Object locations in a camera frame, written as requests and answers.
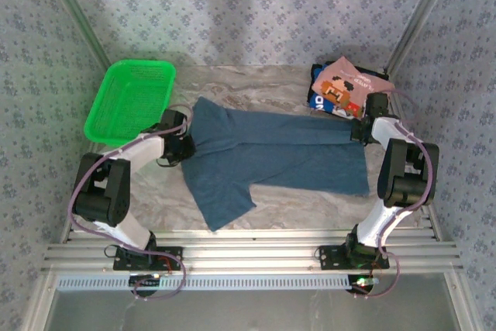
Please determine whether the plain blue t-shirt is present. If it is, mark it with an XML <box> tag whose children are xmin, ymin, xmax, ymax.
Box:
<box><xmin>180</xmin><ymin>97</ymin><xmax>370</xmax><ymax>232</ymax></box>

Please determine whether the pink pixel-print folded t-shirt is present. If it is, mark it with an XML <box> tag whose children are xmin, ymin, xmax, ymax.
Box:
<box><xmin>312</xmin><ymin>55</ymin><xmax>395</xmax><ymax>119</ymax></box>

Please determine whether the blue white-print folded t-shirt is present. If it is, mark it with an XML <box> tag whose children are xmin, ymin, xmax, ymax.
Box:
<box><xmin>308</xmin><ymin>63</ymin><xmax>350</xmax><ymax>117</ymax></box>

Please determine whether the green plastic basket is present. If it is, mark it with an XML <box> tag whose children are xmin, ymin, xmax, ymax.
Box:
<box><xmin>84</xmin><ymin>59</ymin><xmax>177</xmax><ymax>148</ymax></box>

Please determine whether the small black circuit board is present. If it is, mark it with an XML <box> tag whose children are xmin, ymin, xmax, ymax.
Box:
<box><xmin>350</xmin><ymin>274</ymin><xmax>379</xmax><ymax>294</ymax></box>
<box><xmin>129</xmin><ymin>274</ymin><xmax>162</xmax><ymax>290</ymax></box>

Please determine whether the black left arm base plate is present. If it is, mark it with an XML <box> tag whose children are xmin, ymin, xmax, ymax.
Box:
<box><xmin>112</xmin><ymin>244</ymin><xmax>184</xmax><ymax>271</ymax></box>

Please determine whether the aluminium rail frame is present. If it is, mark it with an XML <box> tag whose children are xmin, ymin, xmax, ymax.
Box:
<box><xmin>41</xmin><ymin>229</ymin><xmax>464</xmax><ymax>274</ymax></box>

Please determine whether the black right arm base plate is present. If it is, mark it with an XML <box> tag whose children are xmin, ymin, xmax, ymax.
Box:
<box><xmin>318</xmin><ymin>244</ymin><xmax>391</xmax><ymax>271</ymax></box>

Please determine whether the aluminium frame post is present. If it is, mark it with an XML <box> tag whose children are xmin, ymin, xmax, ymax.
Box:
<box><xmin>386</xmin><ymin>0</ymin><xmax>462</xmax><ymax>76</ymax></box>
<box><xmin>38</xmin><ymin>0</ymin><xmax>113</xmax><ymax>72</ymax></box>

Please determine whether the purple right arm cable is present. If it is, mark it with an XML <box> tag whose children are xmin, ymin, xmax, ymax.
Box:
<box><xmin>354</xmin><ymin>88</ymin><xmax>441</xmax><ymax>301</ymax></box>

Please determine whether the grey slotted cable duct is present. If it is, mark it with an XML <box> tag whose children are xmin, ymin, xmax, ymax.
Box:
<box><xmin>56</xmin><ymin>273</ymin><xmax>375</xmax><ymax>292</ymax></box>

